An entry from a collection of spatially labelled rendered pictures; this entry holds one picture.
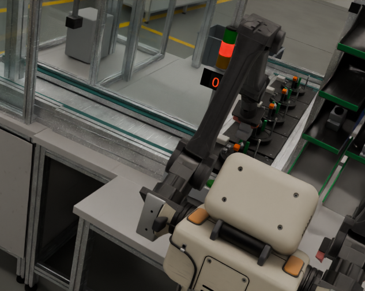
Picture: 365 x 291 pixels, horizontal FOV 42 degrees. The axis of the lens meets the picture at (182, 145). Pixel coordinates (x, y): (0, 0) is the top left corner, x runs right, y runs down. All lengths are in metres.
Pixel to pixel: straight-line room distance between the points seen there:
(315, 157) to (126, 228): 0.72
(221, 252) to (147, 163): 0.88
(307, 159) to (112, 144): 0.73
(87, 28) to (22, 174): 0.91
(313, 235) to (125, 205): 0.68
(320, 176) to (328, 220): 0.24
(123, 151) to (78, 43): 1.00
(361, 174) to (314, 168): 0.16
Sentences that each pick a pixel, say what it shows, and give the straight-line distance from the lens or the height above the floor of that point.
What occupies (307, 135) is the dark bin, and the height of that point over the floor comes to 1.21.
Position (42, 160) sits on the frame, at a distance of 2.01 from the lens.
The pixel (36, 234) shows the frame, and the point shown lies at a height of 0.37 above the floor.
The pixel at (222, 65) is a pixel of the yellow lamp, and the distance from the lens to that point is 1.86.
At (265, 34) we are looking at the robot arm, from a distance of 1.13.
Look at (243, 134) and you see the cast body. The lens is 1.76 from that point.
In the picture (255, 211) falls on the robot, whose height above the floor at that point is 1.32.
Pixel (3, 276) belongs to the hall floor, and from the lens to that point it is 2.58.
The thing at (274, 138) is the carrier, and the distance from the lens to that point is 2.13.
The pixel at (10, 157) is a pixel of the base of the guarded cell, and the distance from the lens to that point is 2.15.
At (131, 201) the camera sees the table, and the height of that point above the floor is 0.86.
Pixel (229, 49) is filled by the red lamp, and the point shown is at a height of 1.34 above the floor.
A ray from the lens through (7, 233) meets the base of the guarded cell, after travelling 2.40.
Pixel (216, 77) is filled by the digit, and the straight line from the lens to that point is 1.88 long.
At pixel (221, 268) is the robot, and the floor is 1.20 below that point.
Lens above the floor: 1.87
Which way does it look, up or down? 29 degrees down
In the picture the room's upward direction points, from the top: 15 degrees clockwise
